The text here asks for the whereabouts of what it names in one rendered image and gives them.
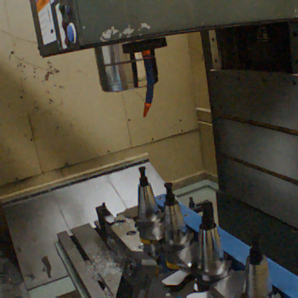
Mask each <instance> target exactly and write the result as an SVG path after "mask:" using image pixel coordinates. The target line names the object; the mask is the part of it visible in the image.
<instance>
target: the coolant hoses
mask: <svg viewBox="0 0 298 298"><path fill-rule="evenodd" d="M167 46H168V44H167V40H166V37H158V38H153V39H148V40H142V41H138V42H131V43H125V44H123V45H122V47H123V53H124V54H138V53H140V52H141V56H142V59H143V62H144V69H145V72H146V76H147V77H146V81H147V84H146V85H147V91H146V98H145V102H144V114H143V117H144V118H145V117H146V116H147V113H148V111H149V109H150V107H151V105H152V104H151V103H152V102H153V100H152V99H153V98H154V96H153V94H154V73H153V68H152V63H151V53H150V50H153V49H157V48H163V47H167Z"/></svg>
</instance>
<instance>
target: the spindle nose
mask: <svg viewBox="0 0 298 298"><path fill-rule="evenodd" d="M123 44H125V43H118V44H113V45H109V46H105V47H98V48H93V49H94V53H95V62H96V65H97V71H98V74H99V84H100V85H101V89H102V91H103V92H121V91H127V90H132V89H136V88H143V87H146V86H147V85H146V84H147V81H146V77H147V76H146V72H145V69H144V62H143V59H142V56H141V52H140V53H138V54H124V53H123V47H122V45H123ZM150 53H151V63H152V68H153V73H154V84H155V85H156V84H157V83H158V68H157V63H156V57H155V52H154V49H153V50H150Z"/></svg>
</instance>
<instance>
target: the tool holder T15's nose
mask: <svg viewBox="0 0 298 298"><path fill-rule="evenodd" d="M143 251H144V252H145V253H147V254H148V255H149V256H150V257H151V258H153V259H155V258H158V257H159V255H160V254H161V253H162V252H163V251H160V244H156V245H144V249H143Z"/></svg>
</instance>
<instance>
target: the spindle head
mask: <svg viewBox="0 0 298 298"><path fill-rule="evenodd" d="M38 1H39V0H38ZM38 1H37V0H29V3H30V5H31V6H30V8H31V11H32V17H33V24H34V26H35V33H36V40H37V43H38V49H37V50H39V52H40V56H42V58H46V57H53V56H55V55H58V54H67V53H71V52H73V49H72V47H71V48H70V49H68V48H64V49H63V43H62V41H61V31H60V29H59V22H58V19H57V11H56V5H57V4H58V2H59V1H61V0H55V1H54V2H53V3H52V4H51V3H50V9H51V12H52V19H53V21H54V29H55V33H56V34H55V36H56V40H54V41H52V42H50V43H47V44H45V45H44V42H43V34H42V32H41V26H40V18H39V16H38V9H37V7H36V4H37V2H38ZM49 1H50V0H49ZM71 1H72V5H73V12H74V17H75V24H76V27H77V31H78V32H77V34H78V40H79V43H80V50H88V49H93V48H98V47H105V46H109V45H113V44H118V43H129V42H134V41H138V40H146V39H151V38H156V37H161V36H174V35H179V34H183V33H195V32H199V31H209V30H214V29H226V28H234V27H243V26H255V25H264V24H272V23H283V22H285V23H287V22H291V21H294V22H295V21H298V0H71Z"/></svg>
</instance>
